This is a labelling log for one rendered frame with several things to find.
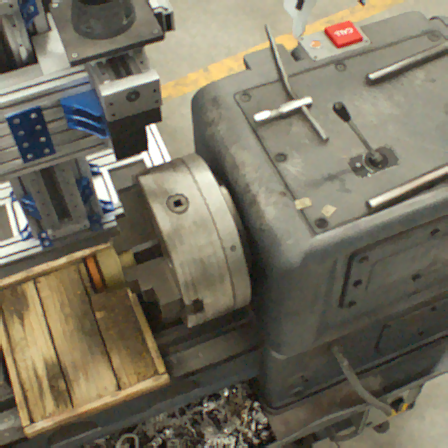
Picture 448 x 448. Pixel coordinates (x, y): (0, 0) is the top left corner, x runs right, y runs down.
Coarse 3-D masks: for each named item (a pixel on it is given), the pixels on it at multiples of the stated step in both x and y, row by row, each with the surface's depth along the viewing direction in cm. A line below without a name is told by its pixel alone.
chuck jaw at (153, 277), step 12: (144, 264) 131; (156, 264) 130; (132, 276) 129; (144, 276) 129; (156, 276) 128; (168, 276) 128; (132, 288) 130; (144, 288) 127; (156, 288) 127; (168, 288) 126; (168, 300) 125; (180, 300) 125; (192, 300) 124; (168, 312) 126; (192, 312) 127
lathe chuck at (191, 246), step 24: (168, 168) 128; (144, 192) 125; (168, 192) 123; (192, 192) 123; (168, 216) 121; (192, 216) 121; (168, 240) 120; (192, 240) 120; (216, 240) 121; (168, 264) 128; (192, 264) 121; (216, 264) 122; (192, 288) 122; (216, 288) 124; (216, 312) 129
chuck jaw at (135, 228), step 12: (120, 192) 129; (132, 192) 129; (132, 204) 129; (144, 204) 130; (120, 216) 131; (132, 216) 130; (144, 216) 130; (120, 228) 130; (132, 228) 130; (144, 228) 131; (120, 240) 130; (132, 240) 131; (144, 240) 132
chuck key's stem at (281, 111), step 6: (306, 96) 130; (288, 102) 129; (294, 102) 129; (300, 102) 129; (306, 102) 129; (282, 108) 128; (288, 108) 129; (294, 108) 129; (258, 114) 128; (264, 114) 128; (270, 114) 128; (276, 114) 128; (282, 114) 129; (288, 114) 129; (258, 120) 127; (264, 120) 128; (270, 120) 129
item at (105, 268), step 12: (96, 252) 131; (108, 252) 130; (120, 252) 131; (84, 264) 129; (96, 264) 130; (108, 264) 129; (120, 264) 129; (132, 264) 131; (96, 276) 129; (108, 276) 129; (120, 276) 130; (96, 288) 130; (108, 288) 131
